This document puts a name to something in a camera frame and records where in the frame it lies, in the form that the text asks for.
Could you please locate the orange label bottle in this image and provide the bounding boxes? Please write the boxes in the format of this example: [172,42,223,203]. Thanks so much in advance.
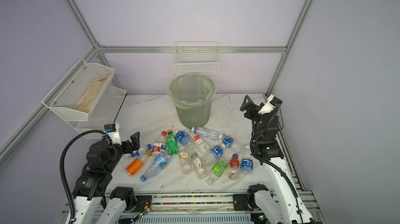
[125,151,152,176]

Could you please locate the large blue label water bottle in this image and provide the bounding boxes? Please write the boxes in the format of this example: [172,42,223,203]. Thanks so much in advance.
[140,153,172,182]

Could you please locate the blue label white cap bottle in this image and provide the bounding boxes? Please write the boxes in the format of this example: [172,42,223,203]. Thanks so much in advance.
[175,129,190,146]

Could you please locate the red green label clear bottle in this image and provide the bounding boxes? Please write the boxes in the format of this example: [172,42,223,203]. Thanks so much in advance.
[184,130,210,156]

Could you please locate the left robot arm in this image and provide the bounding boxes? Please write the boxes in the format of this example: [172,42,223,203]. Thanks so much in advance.
[59,130,140,224]

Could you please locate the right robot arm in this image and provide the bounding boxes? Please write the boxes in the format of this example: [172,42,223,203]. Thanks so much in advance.
[240,95,317,224]

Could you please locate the mesh waste bin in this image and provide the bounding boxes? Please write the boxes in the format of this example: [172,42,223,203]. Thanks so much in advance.
[167,75,217,129]

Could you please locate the green bin liner bag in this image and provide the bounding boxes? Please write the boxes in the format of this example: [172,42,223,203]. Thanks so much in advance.
[167,75,218,109]

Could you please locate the small Pepsi label bottle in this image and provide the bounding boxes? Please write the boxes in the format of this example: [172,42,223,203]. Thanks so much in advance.
[122,144,152,159]

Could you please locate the green soda bottle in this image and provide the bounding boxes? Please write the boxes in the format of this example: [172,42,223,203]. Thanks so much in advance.
[166,130,179,155]

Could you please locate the lower white mesh shelf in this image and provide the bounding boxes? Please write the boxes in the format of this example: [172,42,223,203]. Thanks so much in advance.
[75,85,126,133]

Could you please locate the white mesh shelf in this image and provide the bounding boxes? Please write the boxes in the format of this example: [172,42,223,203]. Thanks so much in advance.
[75,85,126,133]
[42,59,115,121]

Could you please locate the Pocari Sweat bottle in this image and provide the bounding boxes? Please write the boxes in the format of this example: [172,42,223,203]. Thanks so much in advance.
[222,135,243,154]

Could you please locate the upright blue label bottle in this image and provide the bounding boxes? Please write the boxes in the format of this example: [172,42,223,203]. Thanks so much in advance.
[240,145,254,175]

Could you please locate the white cap tea bottle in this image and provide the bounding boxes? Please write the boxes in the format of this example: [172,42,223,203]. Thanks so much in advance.
[178,146,192,174]

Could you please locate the clear purple label bottle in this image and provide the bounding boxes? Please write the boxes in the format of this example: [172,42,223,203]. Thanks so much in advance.
[191,127,224,141]

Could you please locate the purple cap red bottle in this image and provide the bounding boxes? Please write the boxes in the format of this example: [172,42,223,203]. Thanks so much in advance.
[228,154,241,180]

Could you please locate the lime green label bottle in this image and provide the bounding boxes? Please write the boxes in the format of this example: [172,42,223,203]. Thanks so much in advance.
[206,158,228,185]

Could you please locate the upper white mesh shelf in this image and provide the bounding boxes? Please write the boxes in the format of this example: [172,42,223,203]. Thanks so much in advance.
[42,59,115,121]

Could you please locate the green cap crane label bottle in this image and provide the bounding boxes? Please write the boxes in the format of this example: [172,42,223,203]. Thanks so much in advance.
[190,153,208,179]

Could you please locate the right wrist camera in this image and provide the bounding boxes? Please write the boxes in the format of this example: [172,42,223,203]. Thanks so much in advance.
[258,94,282,115]

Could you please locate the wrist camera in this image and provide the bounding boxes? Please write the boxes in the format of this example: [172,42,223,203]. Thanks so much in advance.
[104,123,122,145]
[258,94,282,115]

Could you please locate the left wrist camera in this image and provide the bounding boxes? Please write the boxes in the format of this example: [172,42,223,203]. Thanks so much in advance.
[104,123,122,145]

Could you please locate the white wire wall basket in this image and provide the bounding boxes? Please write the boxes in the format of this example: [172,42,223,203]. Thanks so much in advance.
[173,41,220,75]

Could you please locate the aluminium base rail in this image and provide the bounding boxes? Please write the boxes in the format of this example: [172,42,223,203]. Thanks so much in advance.
[57,190,327,224]

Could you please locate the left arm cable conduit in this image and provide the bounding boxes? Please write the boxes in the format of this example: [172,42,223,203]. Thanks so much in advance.
[59,129,108,224]

